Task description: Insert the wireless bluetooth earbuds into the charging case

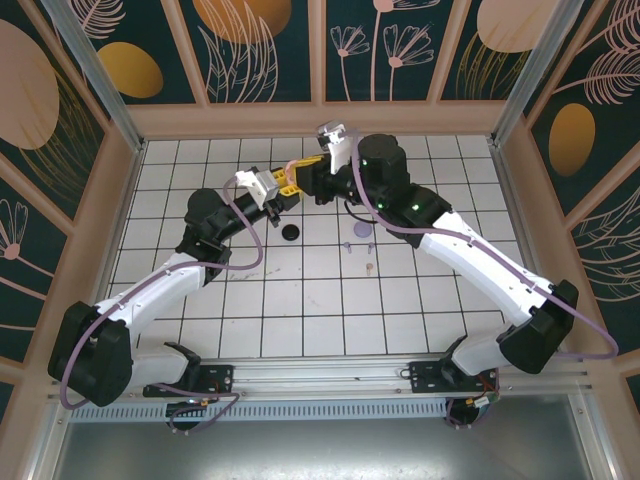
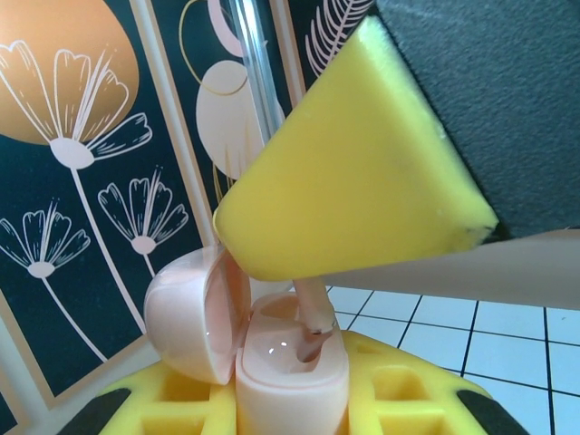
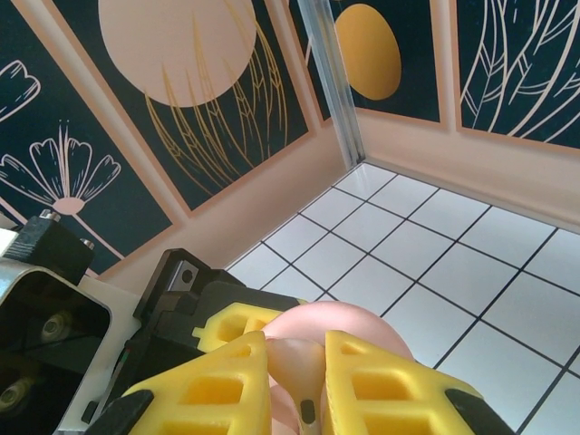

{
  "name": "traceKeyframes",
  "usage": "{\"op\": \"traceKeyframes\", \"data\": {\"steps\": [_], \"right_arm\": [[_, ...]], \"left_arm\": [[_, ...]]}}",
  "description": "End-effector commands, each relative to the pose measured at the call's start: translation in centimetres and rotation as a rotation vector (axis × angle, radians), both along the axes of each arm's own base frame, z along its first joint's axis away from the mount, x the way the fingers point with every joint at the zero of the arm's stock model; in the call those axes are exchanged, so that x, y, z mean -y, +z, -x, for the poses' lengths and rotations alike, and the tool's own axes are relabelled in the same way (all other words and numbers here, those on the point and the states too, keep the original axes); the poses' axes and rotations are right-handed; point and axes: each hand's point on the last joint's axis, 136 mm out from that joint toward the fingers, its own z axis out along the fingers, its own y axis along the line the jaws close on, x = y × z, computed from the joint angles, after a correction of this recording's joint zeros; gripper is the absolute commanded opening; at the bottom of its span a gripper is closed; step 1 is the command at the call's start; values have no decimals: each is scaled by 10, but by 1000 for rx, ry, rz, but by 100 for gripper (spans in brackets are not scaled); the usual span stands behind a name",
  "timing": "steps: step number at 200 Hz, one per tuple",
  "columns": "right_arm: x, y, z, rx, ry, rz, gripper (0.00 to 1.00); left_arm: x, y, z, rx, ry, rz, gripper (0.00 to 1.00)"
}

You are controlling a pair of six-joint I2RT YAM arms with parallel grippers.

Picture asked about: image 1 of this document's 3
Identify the grey metal panel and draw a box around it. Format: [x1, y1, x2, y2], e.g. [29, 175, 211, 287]
[47, 418, 601, 480]

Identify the aluminium table side rail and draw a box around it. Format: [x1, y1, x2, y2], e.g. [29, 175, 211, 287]
[74, 139, 147, 364]
[488, 139, 557, 354]

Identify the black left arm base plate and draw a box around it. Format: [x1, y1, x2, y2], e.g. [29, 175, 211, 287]
[142, 363, 236, 399]

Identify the aluminium frame post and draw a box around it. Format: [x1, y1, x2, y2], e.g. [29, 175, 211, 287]
[489, 0, 591, 149]
[39, 0, 147, 154]

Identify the aluminium mounting rail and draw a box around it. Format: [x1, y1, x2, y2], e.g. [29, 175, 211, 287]
[47, 357, 594, 401]

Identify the grey slotted cable duct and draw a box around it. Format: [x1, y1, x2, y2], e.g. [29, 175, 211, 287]
[67, 397, 451, 424]

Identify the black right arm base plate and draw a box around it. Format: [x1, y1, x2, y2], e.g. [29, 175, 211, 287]
[408, 360, 501, 396]

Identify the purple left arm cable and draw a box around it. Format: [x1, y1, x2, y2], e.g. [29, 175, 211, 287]
[57, 175, 266, 437]

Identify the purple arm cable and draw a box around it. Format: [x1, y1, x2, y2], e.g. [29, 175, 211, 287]
[348, 128, 620, 362]
[57, 175, 266, 437]

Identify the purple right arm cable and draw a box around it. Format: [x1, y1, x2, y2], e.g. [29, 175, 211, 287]
[348, 128, 620, 362]

